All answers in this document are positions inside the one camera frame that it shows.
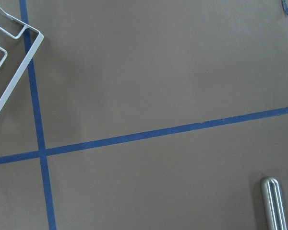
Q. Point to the white wire cup rack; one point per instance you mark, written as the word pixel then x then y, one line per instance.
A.
pixel 19 42

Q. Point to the steel muddler with black cap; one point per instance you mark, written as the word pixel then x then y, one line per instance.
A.
pixel 273 204

